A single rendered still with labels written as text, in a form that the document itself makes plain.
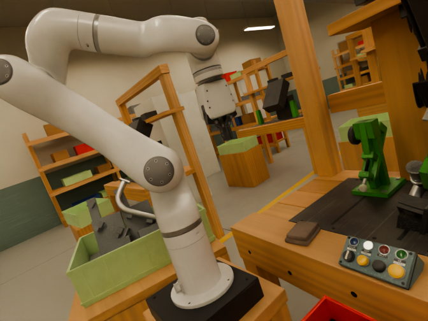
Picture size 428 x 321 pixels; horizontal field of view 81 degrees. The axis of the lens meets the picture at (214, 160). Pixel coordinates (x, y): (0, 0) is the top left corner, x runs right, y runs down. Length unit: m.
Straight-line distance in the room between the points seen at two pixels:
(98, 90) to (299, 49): 6.71
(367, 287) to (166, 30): 0.76
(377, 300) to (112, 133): 0.74
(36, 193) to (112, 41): 6.55
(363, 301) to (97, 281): 0.95
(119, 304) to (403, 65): 1.37
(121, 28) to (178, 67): 8.19
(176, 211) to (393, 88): 0.90
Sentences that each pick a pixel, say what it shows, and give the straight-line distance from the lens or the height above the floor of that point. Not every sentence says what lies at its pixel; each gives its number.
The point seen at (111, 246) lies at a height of 0.91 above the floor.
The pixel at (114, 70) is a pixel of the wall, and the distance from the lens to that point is 7.96.
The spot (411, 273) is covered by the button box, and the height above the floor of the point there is 0.93.
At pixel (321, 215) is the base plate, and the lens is 1.01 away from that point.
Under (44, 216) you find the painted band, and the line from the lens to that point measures 7.21.
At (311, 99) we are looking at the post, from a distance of 1.34.
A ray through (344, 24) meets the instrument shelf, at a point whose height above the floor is 1.52.
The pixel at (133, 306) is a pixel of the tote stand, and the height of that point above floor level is 0.75.
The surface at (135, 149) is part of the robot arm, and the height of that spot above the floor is 1.34.
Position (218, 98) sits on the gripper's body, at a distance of 0.72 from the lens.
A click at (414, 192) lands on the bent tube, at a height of 1.00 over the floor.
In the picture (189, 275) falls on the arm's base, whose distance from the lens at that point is 0.74.
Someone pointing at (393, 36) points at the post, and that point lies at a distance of 1.15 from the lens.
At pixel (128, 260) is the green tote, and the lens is 1.21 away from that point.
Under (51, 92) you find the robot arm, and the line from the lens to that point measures 0.71.
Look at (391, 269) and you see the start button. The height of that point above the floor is 0.94.
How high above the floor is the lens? 1.37
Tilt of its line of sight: 10 degrees down
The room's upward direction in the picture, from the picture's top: 18 degrees counter-clockwise
